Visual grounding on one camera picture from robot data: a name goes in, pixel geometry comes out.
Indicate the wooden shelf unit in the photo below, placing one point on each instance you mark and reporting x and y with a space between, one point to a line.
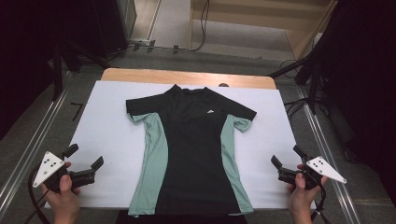
249 18

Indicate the black and green T-shirt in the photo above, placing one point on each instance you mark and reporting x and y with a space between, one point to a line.
193 149

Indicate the dark curtain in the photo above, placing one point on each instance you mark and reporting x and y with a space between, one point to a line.
18 46
367 62

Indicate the dark round table grommet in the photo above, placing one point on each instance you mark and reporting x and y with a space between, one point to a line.
223 85

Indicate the person's right hand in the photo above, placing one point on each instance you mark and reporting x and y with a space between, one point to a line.
302 205

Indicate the small black floor fixture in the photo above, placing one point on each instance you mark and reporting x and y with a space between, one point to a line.
137 47
151 46
176 49

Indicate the person's dark clothing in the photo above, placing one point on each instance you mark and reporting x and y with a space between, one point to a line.
186 219

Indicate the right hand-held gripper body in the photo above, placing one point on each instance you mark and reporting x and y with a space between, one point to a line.
323 169

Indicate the metal floor rail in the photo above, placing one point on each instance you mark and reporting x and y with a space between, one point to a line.
36 140
315 124

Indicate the black cabinet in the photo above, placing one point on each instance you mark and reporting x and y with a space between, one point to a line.
109 25

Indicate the person's left hand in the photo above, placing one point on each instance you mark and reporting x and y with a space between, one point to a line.
63 205

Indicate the black tripod stand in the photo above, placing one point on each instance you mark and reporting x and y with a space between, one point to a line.
313 90
57 71

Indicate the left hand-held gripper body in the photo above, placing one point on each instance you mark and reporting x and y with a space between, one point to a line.
48 168

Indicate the white board mat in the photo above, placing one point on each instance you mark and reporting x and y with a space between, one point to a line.
106 130

